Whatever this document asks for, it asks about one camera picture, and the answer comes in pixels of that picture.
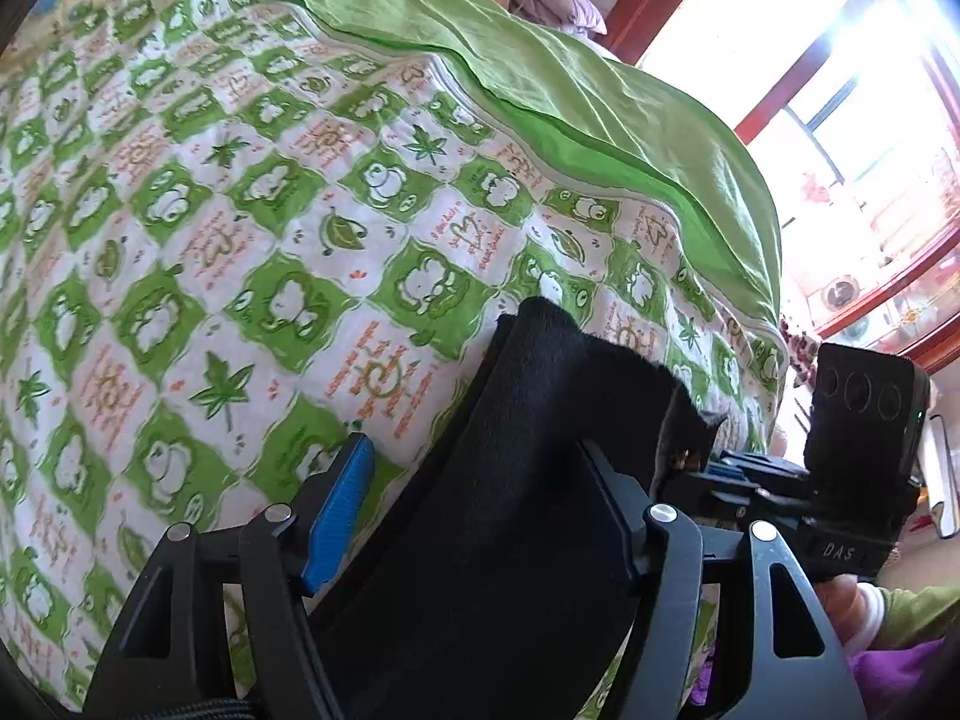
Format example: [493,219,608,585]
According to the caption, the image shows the purple cloth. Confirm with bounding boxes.
[679,634,957,720]

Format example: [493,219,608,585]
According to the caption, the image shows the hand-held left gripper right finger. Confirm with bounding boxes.
[576,441,865,720]

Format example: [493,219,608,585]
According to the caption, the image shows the black pants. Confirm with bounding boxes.
[311,296,730,720]

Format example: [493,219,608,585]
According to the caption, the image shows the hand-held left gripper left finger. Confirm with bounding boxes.
[82,431,376,720]

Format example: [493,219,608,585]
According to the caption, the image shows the person's right hand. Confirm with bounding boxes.
[814,574,875,653]

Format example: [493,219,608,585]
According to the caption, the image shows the person's right forearm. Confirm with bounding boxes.
[855,581,960,653]

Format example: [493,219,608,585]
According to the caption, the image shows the red patterned cloth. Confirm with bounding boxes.
[776,313,824,392]

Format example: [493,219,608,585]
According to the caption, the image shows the green frog printed quilt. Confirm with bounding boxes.
[0,0,788,713]

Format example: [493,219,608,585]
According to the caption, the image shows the plain green blanket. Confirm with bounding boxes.
[253,0,785,331]

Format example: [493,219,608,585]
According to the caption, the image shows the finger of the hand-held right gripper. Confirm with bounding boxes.
[651,446,815,530]

